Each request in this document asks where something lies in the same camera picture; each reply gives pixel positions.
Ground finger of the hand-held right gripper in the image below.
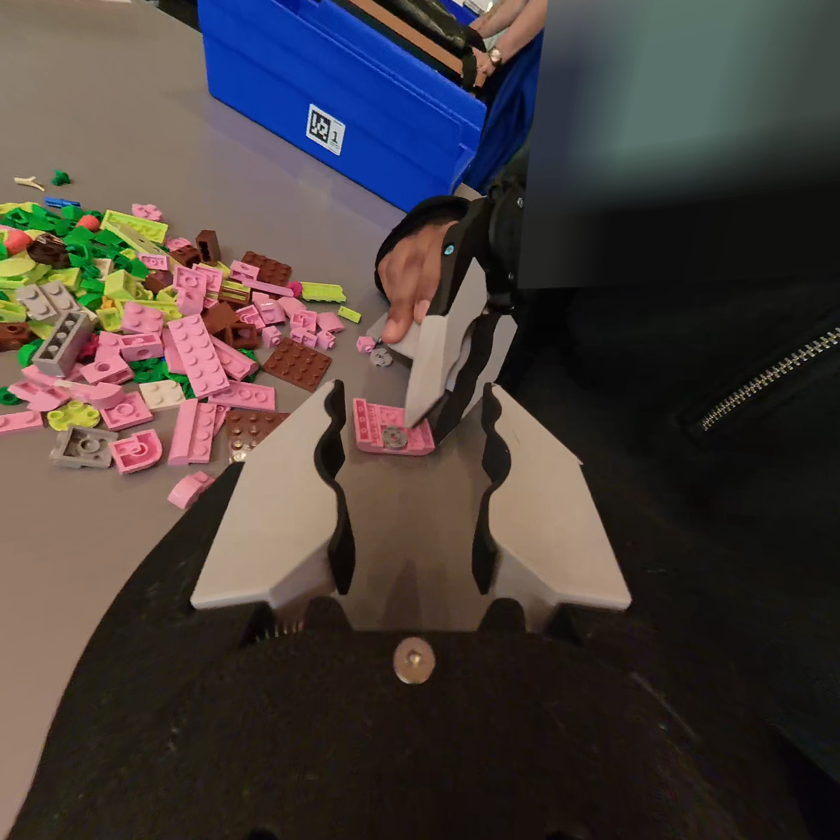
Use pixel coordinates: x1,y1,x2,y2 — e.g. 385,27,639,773
403,314,468,429
432,258,521,443

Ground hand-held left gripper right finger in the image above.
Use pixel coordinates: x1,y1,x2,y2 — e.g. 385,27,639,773
471,382,633,632

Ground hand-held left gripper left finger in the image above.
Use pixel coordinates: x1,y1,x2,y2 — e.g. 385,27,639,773
189,379,357,610

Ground pink rounded tile block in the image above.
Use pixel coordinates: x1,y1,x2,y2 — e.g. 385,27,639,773
353,397,436,455

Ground pile of mixed toy bricks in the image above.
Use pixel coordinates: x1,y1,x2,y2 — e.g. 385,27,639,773
0,200,365,490

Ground person's right forearm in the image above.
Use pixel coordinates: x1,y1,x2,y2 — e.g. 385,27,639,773
374,196,470,263

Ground person's right hand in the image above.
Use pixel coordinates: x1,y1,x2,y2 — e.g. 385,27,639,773
377,220,460,345

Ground small pink curved brick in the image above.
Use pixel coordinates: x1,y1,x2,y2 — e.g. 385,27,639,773
167,471,216,509

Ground person's black jacket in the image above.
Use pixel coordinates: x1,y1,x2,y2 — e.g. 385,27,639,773
499,197,840,840

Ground brown square studded plate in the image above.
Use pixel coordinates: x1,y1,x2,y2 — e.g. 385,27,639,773
262,338,333,392
241,251,293,286

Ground grey square plate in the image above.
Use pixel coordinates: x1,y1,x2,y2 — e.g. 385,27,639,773
50,425,119,469

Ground blue plastic bin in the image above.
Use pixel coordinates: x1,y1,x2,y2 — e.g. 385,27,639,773
197,0,490,212

